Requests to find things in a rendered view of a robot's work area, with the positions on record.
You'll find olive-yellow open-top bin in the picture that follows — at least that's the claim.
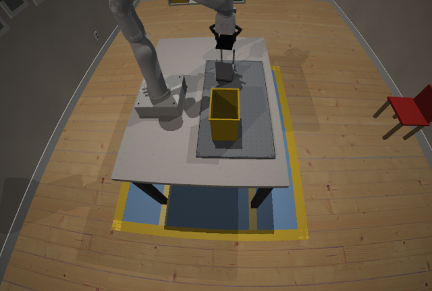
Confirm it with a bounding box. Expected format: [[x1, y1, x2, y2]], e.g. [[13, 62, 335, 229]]
[[209, 88, 240, 141]]

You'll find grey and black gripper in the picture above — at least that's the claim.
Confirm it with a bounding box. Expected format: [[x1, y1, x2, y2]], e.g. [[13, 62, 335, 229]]
[[209, 13, 242, 44]]

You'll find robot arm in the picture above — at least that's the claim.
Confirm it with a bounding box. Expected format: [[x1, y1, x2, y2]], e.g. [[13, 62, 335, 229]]
[[109, 0, 236, 100]]

